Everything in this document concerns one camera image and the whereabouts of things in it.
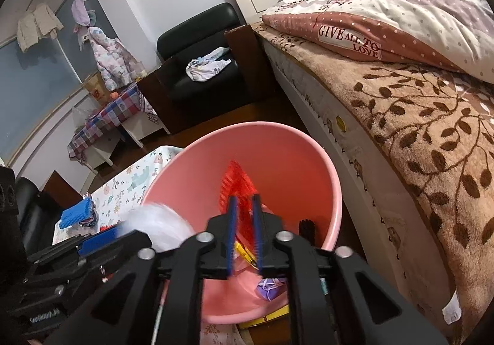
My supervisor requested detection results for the grey blue window blind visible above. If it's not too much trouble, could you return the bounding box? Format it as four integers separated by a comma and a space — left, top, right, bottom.
0, 0, 118, 160

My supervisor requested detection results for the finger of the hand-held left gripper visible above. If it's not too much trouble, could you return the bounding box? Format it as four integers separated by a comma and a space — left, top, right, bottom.
76, 224, 131, 255
78, 231, 153, 273

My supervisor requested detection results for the yellow patterned box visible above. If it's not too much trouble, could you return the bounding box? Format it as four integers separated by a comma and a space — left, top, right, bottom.
237, 304, 290, 330

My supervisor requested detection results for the black leather armchair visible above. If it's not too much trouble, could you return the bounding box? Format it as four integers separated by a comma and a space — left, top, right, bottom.
137, 2, 278, 135
15, 169, 83, 257

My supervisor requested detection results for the brown paper bag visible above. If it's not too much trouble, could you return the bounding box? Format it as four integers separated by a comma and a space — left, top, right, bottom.
83, 73, 107, 106

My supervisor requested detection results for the yellow plastic bag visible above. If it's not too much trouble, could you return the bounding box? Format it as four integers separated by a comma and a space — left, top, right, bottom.
235, 241, 259, 268

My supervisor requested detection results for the bed with brown blanket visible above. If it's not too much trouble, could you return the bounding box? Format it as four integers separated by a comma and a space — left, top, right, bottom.
251, 21, 494, 345

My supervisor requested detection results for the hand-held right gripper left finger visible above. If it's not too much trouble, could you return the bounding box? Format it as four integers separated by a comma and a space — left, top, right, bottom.
46, 195, 240, 345

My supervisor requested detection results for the pink plastic bucket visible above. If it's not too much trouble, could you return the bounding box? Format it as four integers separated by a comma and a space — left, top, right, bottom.
140, 121, 343, 324

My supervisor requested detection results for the blue foam fruit net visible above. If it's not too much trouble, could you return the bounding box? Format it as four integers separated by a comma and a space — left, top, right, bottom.
60, 196, 93, 228

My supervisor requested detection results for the clear plastic bag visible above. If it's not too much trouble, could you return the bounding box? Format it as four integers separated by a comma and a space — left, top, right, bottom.
123, 202, 197, 253

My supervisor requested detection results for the cream hanging jacket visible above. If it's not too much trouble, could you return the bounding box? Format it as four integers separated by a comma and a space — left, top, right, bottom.
16, 3, 64, 52

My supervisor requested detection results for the red foam fruit net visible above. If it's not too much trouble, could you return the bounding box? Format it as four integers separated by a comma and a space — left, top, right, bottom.
219, 160, 257, 253

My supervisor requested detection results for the transparent plastic bag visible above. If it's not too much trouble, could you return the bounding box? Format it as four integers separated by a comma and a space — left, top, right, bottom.
71, 104, 97, 126

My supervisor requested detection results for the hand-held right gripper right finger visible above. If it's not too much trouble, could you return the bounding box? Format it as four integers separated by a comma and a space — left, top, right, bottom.
251, 194, 450, 345

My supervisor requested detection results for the plaid cloth side table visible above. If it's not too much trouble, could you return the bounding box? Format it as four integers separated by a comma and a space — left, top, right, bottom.
67, 81, 159, 160

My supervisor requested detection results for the black foam fruit net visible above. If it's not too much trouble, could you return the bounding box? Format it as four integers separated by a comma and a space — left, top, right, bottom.
298, 218, 317, 247

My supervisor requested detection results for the white patterned garment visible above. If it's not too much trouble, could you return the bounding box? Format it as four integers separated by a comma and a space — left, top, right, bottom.
186, 47, 232, 82

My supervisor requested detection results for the purple face mask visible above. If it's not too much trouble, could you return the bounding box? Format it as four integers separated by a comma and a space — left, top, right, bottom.
258, 277, 288, 301

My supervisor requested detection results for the white stool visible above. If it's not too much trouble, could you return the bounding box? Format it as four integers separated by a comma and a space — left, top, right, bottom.
119, 114, 170, 149
79, 133, 124, 176

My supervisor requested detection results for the white animal hat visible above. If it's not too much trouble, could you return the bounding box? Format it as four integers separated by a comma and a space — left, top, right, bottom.
75, 23, 95, 52

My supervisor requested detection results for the floral puffer jacket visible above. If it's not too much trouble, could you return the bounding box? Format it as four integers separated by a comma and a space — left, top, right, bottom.
88, 27, 141, 91

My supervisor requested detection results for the purple hat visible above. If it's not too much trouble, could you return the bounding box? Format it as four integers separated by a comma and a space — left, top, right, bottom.
71, 0, 91, 26

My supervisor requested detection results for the dotted pink white quilt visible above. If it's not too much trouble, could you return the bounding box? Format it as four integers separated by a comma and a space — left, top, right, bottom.
262, 0, 494, 85

